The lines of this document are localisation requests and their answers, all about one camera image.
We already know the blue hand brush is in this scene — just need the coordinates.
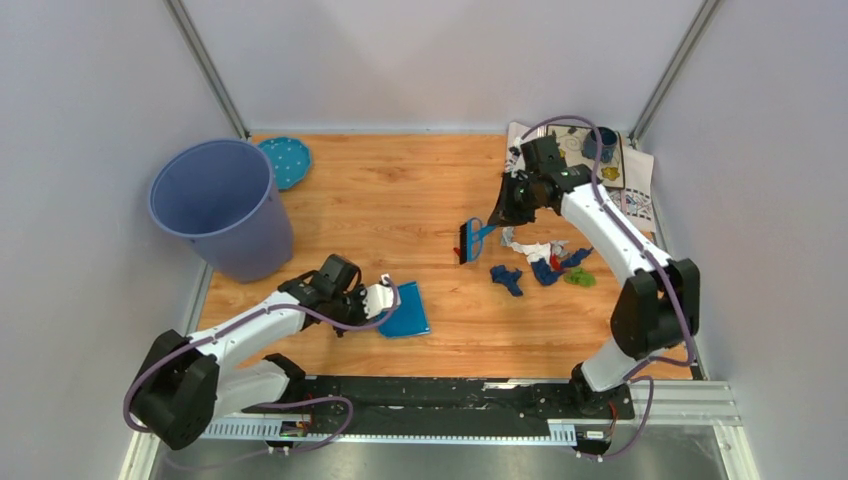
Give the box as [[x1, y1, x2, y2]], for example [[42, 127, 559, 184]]
[[454, 217, 496, 265]]

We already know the grey white paper scrap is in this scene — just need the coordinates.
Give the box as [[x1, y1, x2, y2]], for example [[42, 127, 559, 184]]
[[500, 227, 571, 265]]

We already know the dark blue paper scrap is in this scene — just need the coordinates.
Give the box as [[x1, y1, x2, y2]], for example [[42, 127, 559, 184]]
[[490, 265, 524, 297]]

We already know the blue plastic dustpan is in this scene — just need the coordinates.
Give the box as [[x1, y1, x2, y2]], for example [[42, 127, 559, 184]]
[[377, 281, 431, 339]]

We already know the blue paper strip scrap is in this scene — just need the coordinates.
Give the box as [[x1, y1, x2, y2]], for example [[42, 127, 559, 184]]
[[560, 248, 594, 269]]

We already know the green paper scrap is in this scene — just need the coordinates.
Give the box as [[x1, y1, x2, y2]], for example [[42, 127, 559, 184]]
[[563, 267, 597, 288]]

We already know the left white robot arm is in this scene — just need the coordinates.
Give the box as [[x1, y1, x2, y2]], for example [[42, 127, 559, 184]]
[[122, 254, 400, 450]]

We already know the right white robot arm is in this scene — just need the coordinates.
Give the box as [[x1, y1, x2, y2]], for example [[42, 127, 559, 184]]
[[488, 136, 700, 419]]

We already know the square floral plate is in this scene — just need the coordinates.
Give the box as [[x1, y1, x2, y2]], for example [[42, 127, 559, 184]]
[[545, 124, 625, 189]]

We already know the dark blue mug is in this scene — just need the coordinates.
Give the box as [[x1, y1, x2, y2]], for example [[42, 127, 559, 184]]
[[581, 127, 619, 164]]

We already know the white patterned cloth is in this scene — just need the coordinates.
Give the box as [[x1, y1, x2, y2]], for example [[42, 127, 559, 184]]
[[507, 121, 656, 233]]

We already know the teal polka dot plate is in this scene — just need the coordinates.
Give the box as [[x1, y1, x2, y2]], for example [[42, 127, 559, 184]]
[[258, 136, 312, 191]]

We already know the lavender plastic waste bin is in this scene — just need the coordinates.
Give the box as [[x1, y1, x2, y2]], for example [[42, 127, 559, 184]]
[[148, 139, 294, 283]]

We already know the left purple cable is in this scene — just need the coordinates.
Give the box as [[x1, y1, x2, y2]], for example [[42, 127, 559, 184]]
[[123, 278, 402, 465]]

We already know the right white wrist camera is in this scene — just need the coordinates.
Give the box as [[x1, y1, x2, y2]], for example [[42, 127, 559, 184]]
[[505, 137, 525, 175]]

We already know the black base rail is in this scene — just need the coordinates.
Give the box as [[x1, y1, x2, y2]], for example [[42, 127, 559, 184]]
[[239, 376, 636, 440]]

